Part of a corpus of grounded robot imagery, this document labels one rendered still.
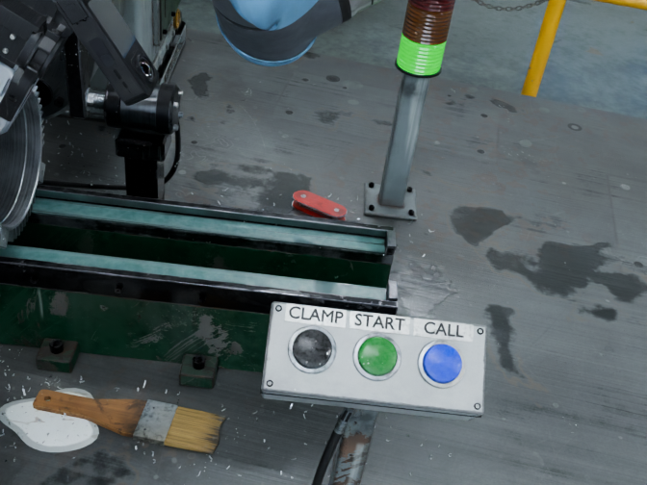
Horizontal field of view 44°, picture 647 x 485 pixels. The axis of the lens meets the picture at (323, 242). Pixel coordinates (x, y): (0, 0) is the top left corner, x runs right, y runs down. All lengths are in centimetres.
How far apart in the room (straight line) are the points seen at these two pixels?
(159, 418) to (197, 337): 10
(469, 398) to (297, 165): 73
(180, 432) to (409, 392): 34
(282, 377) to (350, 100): 94
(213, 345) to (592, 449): 44
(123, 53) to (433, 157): 75
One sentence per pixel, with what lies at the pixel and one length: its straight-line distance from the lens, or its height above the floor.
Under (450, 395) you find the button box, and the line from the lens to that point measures 63.
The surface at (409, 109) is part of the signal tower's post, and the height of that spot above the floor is 97.
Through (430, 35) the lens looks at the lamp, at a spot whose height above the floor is 109.
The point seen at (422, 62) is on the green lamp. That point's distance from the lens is 109.
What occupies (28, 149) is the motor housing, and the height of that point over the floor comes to 98.
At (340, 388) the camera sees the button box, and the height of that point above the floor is 105.
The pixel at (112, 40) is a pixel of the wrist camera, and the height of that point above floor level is 120.
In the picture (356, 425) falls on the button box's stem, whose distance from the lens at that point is 70.
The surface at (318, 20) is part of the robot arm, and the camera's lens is 72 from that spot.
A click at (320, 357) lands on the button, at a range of 61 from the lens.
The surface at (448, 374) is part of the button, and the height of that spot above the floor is 107.
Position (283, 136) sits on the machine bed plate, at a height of 80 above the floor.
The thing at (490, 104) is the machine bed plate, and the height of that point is 80.
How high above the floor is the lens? 151
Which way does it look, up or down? 39 degrees down
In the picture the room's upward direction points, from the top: 8 degrees clockwise
